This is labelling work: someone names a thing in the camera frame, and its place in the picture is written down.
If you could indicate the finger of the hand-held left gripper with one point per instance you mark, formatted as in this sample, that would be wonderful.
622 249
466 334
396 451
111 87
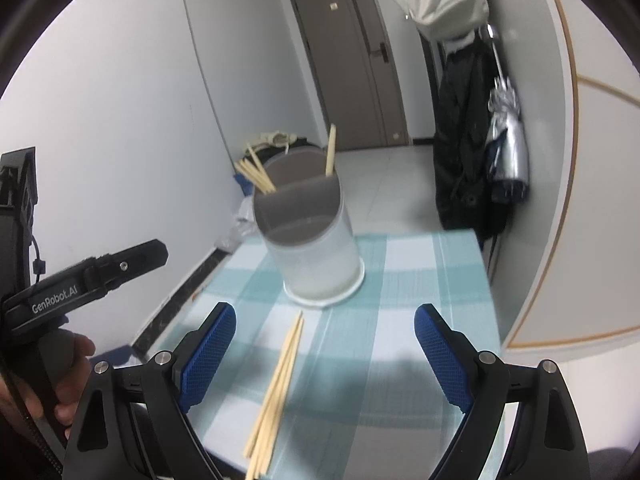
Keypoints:
130 262

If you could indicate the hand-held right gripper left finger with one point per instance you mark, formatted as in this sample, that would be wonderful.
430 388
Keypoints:
210 355

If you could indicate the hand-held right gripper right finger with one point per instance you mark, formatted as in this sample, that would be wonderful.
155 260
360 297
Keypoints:
440 355

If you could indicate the bundle of wooden chopsticks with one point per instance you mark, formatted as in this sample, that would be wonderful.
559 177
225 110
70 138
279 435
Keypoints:
280 385

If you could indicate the frosted plastic utensil holder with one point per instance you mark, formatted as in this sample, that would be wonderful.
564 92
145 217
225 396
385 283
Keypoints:
315 260

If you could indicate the bamboo chopstick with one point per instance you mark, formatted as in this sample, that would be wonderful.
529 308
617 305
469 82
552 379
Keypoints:
252 179
330 152
256 174
261 166

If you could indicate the person's left hand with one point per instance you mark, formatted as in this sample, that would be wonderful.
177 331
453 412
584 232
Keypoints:
70 365

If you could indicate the teal checked tablecloth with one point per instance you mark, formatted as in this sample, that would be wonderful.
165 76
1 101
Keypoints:
400 270

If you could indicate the grey plastic bag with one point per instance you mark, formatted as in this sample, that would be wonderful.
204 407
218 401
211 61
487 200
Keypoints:
237 232

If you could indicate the blue cardboard box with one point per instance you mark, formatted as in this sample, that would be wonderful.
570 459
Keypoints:
242 187

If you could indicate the beige cloth bag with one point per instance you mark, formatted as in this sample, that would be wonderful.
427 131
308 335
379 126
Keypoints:
275 137

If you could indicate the silver and blue umbrella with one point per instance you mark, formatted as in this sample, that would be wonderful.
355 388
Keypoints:
507 145

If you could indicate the black hanging coat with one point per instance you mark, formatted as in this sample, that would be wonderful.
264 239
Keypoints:
465 135

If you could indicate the white panel with orange trim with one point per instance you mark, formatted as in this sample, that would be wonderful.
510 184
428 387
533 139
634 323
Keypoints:
590 185

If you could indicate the grey-brown door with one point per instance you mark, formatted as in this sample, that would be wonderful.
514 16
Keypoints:
350 60

